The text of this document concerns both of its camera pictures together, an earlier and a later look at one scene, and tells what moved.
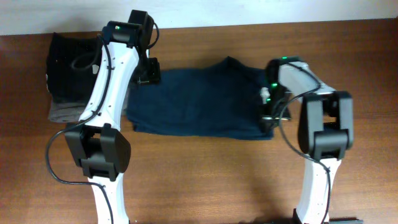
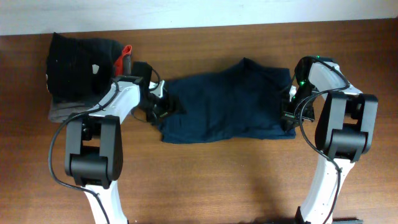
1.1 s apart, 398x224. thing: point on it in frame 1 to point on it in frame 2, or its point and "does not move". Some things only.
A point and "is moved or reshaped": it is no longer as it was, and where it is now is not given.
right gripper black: (268, 118) to (291, 117)
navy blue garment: (221, 101) is moved or reshaped
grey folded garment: (69, 112) does not move
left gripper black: (155, 74) to (173, 106)
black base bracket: (345, 221) does not move
